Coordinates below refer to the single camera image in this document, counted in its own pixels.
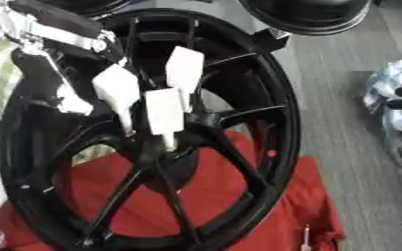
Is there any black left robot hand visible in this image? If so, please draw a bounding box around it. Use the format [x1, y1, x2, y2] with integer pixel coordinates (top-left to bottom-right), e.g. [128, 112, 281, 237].
[5, 0, 127, 116]

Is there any white flat-headed pin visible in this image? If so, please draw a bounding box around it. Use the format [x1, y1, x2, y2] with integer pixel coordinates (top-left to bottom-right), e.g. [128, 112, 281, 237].
[144, 87, 187, 153]
[163, 45, 207, 114]
[91, 63, 143, 137]

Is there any black spoked wheel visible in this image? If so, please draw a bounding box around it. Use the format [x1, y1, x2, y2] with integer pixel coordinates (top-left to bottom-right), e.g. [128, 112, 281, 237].
[0, 7, 304, 251]

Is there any black round tyre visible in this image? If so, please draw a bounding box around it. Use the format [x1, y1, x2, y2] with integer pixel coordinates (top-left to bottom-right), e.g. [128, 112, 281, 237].
[235, 0, 375, 36]

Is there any blue white checked bag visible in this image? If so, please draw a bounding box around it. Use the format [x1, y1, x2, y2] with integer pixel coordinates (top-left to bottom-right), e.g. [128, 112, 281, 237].
[362, 59, 402, 169]

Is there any black stand bracket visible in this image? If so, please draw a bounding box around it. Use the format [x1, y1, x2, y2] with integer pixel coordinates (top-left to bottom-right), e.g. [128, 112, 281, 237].
[247, 26, 292, 54]

